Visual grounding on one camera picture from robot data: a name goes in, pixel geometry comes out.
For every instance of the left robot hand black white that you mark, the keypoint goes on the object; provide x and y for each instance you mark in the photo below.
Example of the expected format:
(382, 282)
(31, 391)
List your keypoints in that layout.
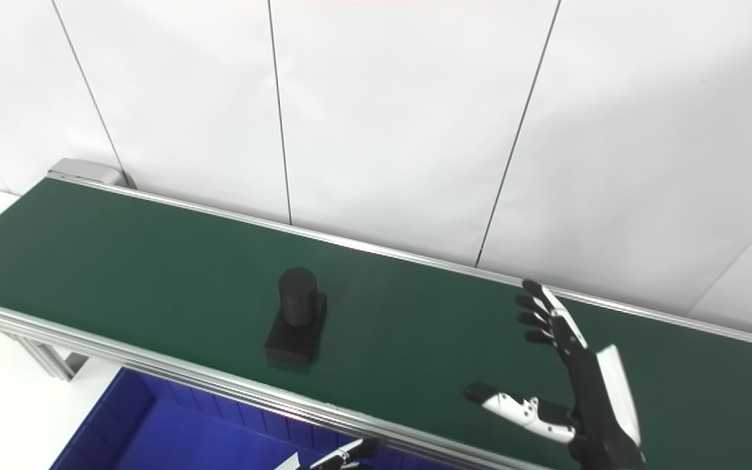
(350, 452)

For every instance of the green conveyor belt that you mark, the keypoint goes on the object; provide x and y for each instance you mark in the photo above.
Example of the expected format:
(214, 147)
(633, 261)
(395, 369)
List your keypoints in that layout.
(154, 274)
(154, 367)

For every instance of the grey conveyor end cap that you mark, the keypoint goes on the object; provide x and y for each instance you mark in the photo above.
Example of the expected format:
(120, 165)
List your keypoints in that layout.
(89, 171)

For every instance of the blue bin with grey plates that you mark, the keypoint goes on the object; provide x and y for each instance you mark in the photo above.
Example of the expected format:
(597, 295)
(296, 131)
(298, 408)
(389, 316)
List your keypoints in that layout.
(173, 437)

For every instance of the black cylinder part square base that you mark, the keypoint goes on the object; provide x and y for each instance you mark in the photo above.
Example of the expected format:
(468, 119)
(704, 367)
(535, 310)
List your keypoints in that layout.
(297, 313)

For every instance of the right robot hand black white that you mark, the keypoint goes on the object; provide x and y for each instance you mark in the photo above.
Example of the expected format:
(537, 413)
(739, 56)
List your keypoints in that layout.
(595, 405)

